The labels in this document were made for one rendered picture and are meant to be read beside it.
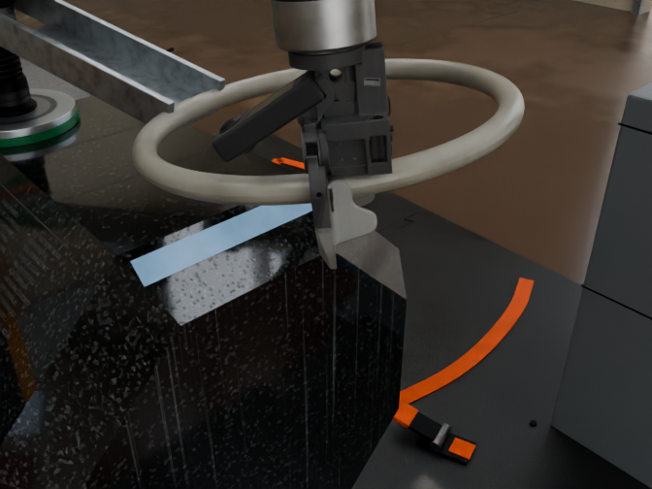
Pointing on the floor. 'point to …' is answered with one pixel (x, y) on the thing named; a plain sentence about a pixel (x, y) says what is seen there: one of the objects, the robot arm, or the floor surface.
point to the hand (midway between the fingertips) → (326, 244)
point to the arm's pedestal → (617, 312)
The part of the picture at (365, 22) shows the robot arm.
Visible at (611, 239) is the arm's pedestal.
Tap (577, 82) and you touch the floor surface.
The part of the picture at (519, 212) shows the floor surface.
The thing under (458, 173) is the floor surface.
